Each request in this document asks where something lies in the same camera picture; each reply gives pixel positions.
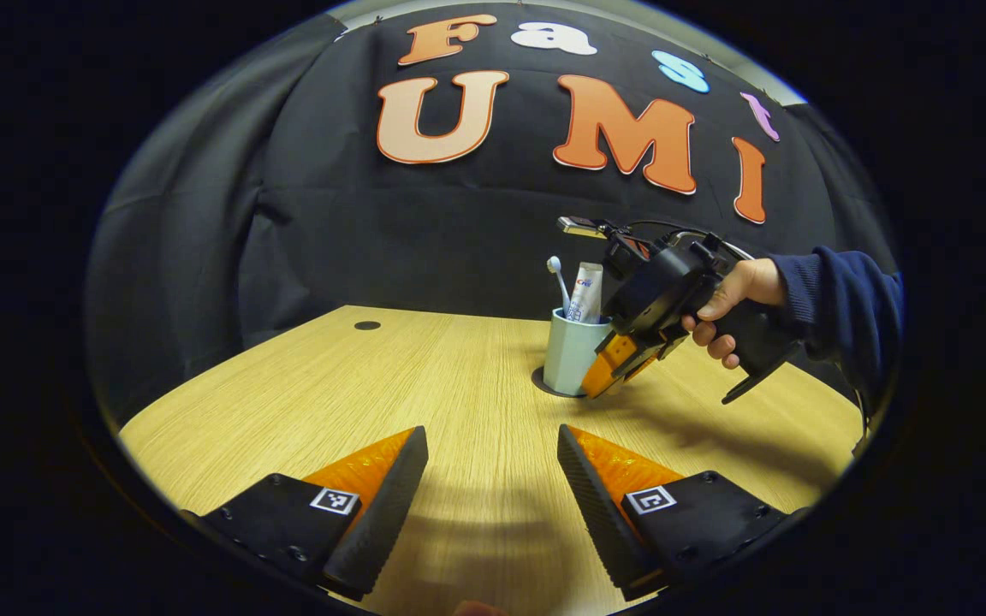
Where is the blue cup with wooden handle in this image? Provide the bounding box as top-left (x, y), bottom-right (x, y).
top-left (543, 308), bottom-right (615, 398)

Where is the wooden desktop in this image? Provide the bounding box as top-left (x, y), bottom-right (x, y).
top-left (119, 305), bottom-right (867, 616)

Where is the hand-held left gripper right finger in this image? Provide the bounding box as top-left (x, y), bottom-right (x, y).
top-left (555, 423), bottom-right (811, 602)

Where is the dark round coaster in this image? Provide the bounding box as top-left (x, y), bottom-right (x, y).
top-left (532, 366), bottom-right (590, 400)

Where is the white toothbrush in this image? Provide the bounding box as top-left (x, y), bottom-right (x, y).
top-left (546, 256), bottom-right (573, 317)

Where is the black backdrop cloth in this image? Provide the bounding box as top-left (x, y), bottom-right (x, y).
top-left (86, 0), bottom-right (900, 429)

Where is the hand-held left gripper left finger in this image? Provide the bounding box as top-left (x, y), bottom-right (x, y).
top-left (180, 426), bottom-right (431, 602)

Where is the white toothpaste tube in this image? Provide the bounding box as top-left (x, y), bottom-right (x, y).
top-left (566, 262), bottom-right (605, 325)

